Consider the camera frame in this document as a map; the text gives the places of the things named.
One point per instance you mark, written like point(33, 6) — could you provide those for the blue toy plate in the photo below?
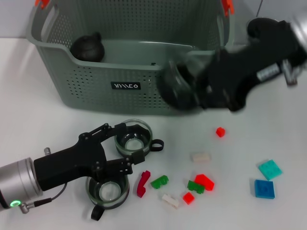
point(263, 188)

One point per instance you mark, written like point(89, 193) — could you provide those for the dark clay teapot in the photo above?
point(87, 49)

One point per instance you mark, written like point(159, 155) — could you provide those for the grey-green perforated storage bin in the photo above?
point(120, 100)

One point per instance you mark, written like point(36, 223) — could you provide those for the dark red curved toy brick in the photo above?
point(142, 185)

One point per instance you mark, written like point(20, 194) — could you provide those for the red sloped toy brick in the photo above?
point(206, 182)

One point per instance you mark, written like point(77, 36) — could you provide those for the white toy brick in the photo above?
point(170, 201)
point(201, 157)

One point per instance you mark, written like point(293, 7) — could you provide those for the small red toy brick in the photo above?
point(220, 132)

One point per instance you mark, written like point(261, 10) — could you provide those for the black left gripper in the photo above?
point(69, 163)

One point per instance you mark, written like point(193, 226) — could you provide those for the teal toy plate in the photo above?
point(270, 169)

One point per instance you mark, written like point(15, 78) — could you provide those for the green toy brick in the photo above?
point(194, 187)
point(158, 182)

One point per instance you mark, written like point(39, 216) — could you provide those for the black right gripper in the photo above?
point(239, 72)

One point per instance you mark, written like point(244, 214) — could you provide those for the small silver connector stub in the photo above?
point(48, 151)

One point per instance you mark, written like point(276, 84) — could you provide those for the red square toy brick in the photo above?
point(188, 198)

